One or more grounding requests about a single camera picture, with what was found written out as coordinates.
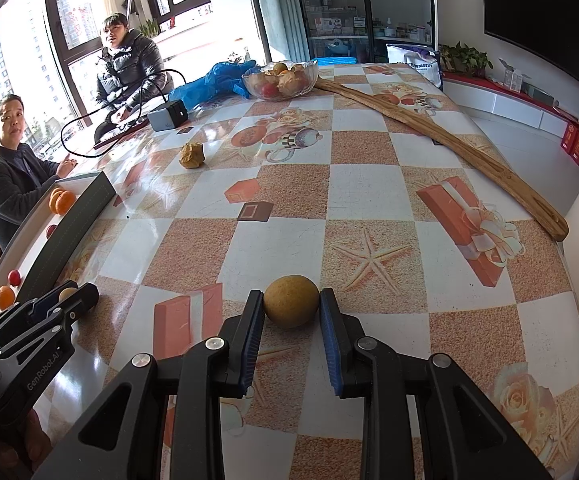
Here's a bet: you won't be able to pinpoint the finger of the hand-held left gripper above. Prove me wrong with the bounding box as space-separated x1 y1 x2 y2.
0 290 66 334
0 282 100 377

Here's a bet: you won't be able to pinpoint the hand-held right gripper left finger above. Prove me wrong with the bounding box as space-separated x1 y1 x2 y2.
32 289 266 480

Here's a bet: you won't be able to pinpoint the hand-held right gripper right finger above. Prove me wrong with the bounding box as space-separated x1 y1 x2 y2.
318 288 553 480

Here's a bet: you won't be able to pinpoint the grey rectangular box tray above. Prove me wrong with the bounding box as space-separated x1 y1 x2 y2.
0 170 116 326

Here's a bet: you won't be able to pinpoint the person's left hand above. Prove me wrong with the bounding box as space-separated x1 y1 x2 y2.
20 407 53 475

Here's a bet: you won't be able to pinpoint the large orange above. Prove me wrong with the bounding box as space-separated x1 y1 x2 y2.
54 191 78 217

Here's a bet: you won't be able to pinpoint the brown walnut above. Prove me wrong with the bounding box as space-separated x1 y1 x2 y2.
179 142 207 170

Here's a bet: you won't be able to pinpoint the grey power adapter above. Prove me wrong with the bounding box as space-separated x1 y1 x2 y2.
148 100 188 132

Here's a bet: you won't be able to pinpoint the long wooden stick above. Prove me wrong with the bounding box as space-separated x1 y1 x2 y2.
314 77 569 243

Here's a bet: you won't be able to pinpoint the glass bowl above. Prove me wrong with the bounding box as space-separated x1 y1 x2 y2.
242 59 319 102

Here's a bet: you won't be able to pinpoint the white and blue bag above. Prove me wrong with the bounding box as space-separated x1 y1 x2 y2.
386 44 444 88

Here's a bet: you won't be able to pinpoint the white counter with red top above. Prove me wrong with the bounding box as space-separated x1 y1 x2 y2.
442 72 577 133

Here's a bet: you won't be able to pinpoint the potted green plant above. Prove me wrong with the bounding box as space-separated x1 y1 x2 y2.
439 42 493 78

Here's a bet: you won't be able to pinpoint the small white boxes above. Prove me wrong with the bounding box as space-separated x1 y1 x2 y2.
499 57 555 106

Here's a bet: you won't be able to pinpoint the grey blue curtain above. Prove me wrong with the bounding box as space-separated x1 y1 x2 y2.
247 0 315 63

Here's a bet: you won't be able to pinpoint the glass door cabinet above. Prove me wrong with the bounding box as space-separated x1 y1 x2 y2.
292 0 437 58

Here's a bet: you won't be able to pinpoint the black television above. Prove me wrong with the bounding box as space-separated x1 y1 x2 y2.
479 0 579 106

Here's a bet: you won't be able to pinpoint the black cable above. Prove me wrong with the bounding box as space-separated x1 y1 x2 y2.
61 69 190 158

